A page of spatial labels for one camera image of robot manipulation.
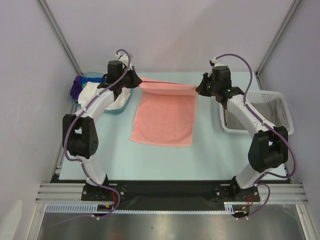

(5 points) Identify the grey terry towel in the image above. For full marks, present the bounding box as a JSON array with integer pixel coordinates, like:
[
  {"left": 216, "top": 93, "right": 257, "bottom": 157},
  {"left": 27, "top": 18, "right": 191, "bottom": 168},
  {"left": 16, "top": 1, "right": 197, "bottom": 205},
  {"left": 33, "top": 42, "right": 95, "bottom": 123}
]
[{"left": 223, "top": 99, "right": 281, "bottom": 131}]

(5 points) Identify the pink striped towel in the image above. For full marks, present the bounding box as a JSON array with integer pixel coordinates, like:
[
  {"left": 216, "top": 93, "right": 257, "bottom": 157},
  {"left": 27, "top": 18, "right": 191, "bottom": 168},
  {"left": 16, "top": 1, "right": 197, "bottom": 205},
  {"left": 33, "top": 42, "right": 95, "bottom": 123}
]
[{"left": 130, "top": 77, "right": 198, "bottom": 147}]

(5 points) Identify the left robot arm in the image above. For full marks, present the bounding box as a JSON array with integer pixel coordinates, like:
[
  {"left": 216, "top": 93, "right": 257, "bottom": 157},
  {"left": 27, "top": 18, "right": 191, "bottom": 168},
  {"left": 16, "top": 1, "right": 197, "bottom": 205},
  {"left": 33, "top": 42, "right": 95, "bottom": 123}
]
[{"left": 62, "top": 60, "right": 142, "bottom": 201}]

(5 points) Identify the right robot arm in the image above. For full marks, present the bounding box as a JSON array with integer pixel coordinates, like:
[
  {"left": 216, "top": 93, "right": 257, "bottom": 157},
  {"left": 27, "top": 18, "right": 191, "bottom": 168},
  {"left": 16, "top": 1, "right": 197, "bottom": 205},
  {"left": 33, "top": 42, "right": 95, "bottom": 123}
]
[{"left": 196, "top": 63, "right": 288, "bottom": 201}]

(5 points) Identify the blue towel in tray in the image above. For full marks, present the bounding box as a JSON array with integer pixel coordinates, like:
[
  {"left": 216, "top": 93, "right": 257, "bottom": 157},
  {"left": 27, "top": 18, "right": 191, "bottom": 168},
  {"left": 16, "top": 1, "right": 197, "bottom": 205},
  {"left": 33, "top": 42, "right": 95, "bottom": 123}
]
[{"left": 80, "top": 76, "right": 102, "bottom": 85}]

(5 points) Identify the white towel in tray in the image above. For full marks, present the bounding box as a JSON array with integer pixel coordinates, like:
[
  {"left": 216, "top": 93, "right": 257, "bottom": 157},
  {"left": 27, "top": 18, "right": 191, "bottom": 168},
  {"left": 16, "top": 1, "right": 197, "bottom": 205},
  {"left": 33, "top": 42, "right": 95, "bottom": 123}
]
[{"left": 77, "top": 81, "right": 131, "bottom": 111}]

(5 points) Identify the translucent blue towel tray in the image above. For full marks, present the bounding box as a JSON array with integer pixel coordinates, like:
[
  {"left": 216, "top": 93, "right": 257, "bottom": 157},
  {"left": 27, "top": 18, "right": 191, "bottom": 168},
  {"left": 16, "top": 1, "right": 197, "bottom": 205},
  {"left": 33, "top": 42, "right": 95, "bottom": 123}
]
[{"left": 68, "top": 72, "right": 133, "bottom": 114}]

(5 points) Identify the purple towel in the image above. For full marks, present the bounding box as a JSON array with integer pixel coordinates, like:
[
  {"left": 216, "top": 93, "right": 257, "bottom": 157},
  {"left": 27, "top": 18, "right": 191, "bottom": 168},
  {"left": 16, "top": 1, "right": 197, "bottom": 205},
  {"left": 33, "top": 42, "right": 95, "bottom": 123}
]
[{"left": 69, "top": 75, "right": 83, "bottom": 102}]

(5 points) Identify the white perforated plastic basket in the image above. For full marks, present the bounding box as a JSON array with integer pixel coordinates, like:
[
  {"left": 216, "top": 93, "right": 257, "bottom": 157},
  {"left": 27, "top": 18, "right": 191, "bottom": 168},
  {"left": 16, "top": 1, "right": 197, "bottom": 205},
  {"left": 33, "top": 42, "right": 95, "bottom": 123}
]
[{"left": 219, "top": 90, "right": 294, "bottom": 135}]

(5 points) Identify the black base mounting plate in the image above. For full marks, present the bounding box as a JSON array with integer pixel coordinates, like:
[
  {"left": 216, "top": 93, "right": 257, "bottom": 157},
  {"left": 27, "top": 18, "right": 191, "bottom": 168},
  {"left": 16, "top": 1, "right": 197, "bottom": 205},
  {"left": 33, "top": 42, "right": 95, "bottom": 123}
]
[{"left": 50, "top": 176, "right": 290, "bottom": 212}]

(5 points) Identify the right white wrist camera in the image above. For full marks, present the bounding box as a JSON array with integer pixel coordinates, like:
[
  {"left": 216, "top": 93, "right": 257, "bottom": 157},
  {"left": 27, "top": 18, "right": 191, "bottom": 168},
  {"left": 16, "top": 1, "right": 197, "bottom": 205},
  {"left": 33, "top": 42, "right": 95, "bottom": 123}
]
[{"left": 209, "top": 57, "right": 225, "bottom": 68}]

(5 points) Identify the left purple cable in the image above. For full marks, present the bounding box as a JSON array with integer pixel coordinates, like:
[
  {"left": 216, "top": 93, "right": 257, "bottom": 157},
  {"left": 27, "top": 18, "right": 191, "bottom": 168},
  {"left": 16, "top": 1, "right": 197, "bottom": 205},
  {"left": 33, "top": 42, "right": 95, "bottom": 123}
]
[{"left": 47, "top": 48, "right": 133, "bottom": 227}]

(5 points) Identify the purple cable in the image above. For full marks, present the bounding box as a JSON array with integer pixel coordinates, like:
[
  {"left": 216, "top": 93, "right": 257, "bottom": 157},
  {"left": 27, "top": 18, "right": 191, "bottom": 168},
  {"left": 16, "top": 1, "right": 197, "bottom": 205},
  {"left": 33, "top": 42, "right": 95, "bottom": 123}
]
[
  {"left": 212, "top": 53, "right": 298, "bottom": 221},
  {"left": 47, "top": 48, "right": 133, "bottom": 227}
]

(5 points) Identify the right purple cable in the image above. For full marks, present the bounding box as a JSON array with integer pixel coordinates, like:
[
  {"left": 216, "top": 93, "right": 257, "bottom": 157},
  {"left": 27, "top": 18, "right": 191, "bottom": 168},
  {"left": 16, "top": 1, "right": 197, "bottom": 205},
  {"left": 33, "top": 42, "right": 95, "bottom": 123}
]
[{"left": 212, "top": 53, "right": 298, "bottom": 221}]

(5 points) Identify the slotted white cable duct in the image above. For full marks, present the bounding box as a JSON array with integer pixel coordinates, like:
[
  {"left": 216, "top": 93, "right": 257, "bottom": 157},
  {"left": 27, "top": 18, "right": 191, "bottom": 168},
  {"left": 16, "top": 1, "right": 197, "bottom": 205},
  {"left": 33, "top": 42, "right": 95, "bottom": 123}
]
[{"left": 45, "top": 203, "right": 235, "bottom": 215}]

